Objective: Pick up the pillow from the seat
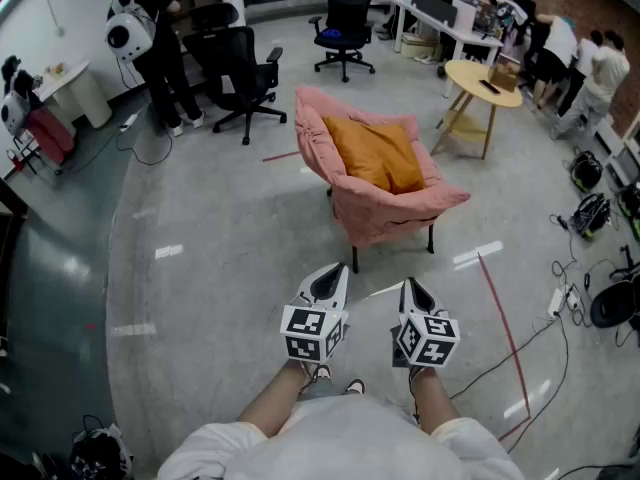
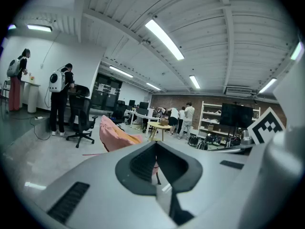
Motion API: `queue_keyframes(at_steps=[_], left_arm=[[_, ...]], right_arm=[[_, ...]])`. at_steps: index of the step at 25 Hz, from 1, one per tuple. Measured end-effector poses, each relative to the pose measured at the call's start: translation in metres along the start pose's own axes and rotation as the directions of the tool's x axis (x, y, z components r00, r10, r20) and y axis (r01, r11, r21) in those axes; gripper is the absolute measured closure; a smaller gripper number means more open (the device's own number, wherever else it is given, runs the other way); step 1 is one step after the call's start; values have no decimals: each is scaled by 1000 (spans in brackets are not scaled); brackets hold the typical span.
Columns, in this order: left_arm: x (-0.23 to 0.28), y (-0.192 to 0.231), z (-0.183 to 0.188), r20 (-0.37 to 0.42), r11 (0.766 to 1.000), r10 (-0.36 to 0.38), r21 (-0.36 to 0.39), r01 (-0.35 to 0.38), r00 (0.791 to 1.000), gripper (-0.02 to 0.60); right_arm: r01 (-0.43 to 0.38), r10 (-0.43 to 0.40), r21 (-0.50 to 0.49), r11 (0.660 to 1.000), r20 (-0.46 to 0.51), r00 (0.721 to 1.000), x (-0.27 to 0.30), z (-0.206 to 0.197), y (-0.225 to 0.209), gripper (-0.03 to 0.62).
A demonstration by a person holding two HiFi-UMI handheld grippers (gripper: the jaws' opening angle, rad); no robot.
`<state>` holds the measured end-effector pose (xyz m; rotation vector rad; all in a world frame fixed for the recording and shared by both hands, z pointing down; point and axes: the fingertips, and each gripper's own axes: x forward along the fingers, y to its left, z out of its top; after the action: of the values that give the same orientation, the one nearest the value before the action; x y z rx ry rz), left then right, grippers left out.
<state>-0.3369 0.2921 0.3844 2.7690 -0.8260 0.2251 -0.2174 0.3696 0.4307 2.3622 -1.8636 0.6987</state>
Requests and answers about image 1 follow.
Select round wooden side table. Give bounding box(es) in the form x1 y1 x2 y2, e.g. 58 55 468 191
430 59 524 161

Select black and green backpack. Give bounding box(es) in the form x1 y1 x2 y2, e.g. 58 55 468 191
568 149 605 192
616 184 640 242
571 192 613 242

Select long white desk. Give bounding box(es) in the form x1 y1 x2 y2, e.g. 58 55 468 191
369 0 505 65

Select white panda-face backpack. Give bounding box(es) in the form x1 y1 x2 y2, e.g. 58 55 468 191
0 91 29 137

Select pink padded chair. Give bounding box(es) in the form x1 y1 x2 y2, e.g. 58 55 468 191
293 85 472 274

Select black mesh office chair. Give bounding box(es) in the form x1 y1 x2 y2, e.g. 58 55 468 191
182 2 289 147

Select black high-back office chair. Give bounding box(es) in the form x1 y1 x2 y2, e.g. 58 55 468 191
308 0 377 83

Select person's grey trousers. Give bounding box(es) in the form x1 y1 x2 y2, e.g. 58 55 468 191
299 378 346 403

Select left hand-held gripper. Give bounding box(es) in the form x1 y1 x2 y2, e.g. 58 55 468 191
279 262 350 378

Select open cardboard box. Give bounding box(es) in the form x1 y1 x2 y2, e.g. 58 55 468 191
487 61 520 93

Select black floor cable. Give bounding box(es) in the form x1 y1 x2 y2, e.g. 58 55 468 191
448 312 572 452

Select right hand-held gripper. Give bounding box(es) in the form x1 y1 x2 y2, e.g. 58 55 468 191
391 276 460 369

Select black bag with cables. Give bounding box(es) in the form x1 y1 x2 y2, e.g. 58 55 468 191
68 415 135 480

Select black round bag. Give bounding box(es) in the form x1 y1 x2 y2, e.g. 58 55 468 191
589 274 640 330

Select laptop with stickers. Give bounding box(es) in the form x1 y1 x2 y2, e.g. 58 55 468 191
472 2 502 35

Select person's white shirt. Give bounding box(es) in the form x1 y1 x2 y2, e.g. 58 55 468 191
157 395 526 480

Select red stool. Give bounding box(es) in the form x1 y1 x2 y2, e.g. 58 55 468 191
12 107 77 175

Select beige storage box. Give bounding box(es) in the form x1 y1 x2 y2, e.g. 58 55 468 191
400 32 444 61

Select person's left forearm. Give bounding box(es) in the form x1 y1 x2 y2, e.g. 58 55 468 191
234 358 321 439

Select white round backpack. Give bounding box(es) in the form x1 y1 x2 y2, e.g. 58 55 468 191
104 0 157 64

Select white rounded table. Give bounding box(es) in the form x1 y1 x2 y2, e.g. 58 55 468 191
36 60 113 130

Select dark desk divider panel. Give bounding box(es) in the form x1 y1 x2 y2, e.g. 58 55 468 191
410 0 459 27

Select orange cushion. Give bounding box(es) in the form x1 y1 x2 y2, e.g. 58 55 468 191
322 115 426 196

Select person's right forearm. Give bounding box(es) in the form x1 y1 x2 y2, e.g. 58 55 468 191
412 366 464 437

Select white shelving unit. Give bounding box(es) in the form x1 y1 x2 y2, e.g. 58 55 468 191
593 115 640 190

